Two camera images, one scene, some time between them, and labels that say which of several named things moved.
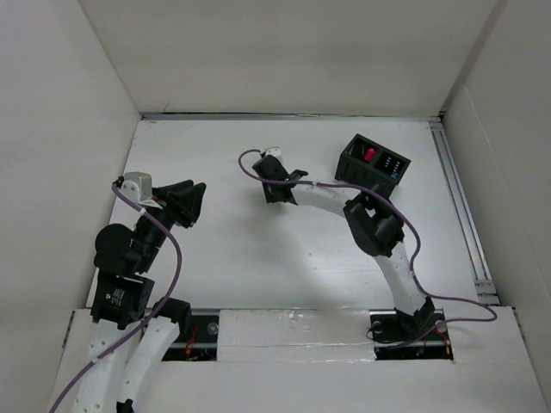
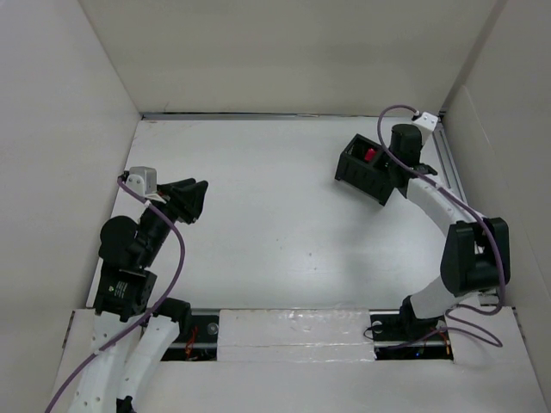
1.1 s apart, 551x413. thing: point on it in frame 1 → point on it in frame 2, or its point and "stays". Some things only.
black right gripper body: x=269 y=190 → x=391 y=163
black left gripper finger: x=189 y=202 stays
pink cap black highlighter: x=369 y=155 stays
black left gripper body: x=160 y=196 stays
